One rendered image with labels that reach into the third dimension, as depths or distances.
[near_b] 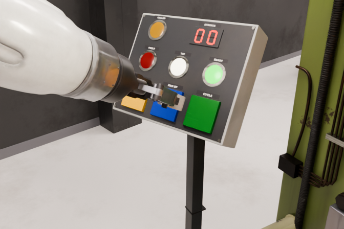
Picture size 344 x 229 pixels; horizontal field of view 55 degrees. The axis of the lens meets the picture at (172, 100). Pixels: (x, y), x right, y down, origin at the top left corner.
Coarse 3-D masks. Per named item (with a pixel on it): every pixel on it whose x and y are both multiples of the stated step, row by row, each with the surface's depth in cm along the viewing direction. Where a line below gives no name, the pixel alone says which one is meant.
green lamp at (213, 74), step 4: (208, 68) 77; (212, 68) 76; (216, 68) 76; (220, 68) 75; (208, 72) 77; (212, 72) 76; (216, 72) 75; (220, 72) 75; (208, 76) 76; (212, 76) 76; (216, 76) 75; (220, 76) 75; (208, 80) 76; (212, 80) 76; (216, 80) 75
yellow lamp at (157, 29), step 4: (156, 24) 88; (160, 24) 87; (152, 28) 88; (156, 28) 87; (160, 28) 87; (152, 32) 88; (156, 32) 87; (160, 32) 86; (152, 36) 88; (156, 36) 87
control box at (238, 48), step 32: (192, 32) 81; (224, 32) 77; (256, 32) 73; (160, 64) 85; (192, 64) 80; (224, 64) 75; (256, 64) 77; (224, 96) 74; (192, 128) 76; (224, 128) 72
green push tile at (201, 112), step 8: (192, 96) 77; (192, 104) 77; (200, 104) 76; (208, 104) 74; (216, 104) 73; (192, 112) 76; (200, 112) 75; (208, 112) 74; (216, 112) 73; (184, 120) 77; (192, 120) 76; (200, 120) 75; (208, 120) 74; (200, 128) 74; (208, 128) 73
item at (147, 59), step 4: (148, 52) 87; (144, 56) 88; (148, 56) 87; (152, 56) 86; (144, 60) 87; (148, 60) 86; (152, 60) 86; (144, 64) 87; (148, 64) 86; (152, 64) 86
